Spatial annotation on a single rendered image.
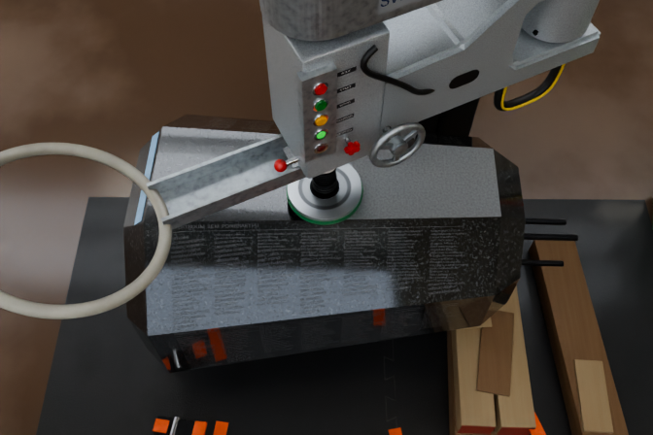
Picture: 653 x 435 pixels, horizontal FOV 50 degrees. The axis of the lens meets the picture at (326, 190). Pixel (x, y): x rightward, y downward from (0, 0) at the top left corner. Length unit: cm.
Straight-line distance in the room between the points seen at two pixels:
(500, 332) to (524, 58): 108
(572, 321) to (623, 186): 78
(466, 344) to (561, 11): 123
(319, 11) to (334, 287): 98
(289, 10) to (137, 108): 218
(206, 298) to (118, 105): 159
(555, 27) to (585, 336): 132
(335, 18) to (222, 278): 98
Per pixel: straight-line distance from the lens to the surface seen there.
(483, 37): 166
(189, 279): 209
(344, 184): 200
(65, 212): 320
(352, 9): 134
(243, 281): 207
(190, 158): 215
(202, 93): 344
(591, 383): 273
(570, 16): 185
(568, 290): 286
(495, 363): 253
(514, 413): 250
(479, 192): 209
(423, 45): 163
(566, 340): 277
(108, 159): 182
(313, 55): 139
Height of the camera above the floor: 258
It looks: 58 degrees down
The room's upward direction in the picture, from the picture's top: straight up
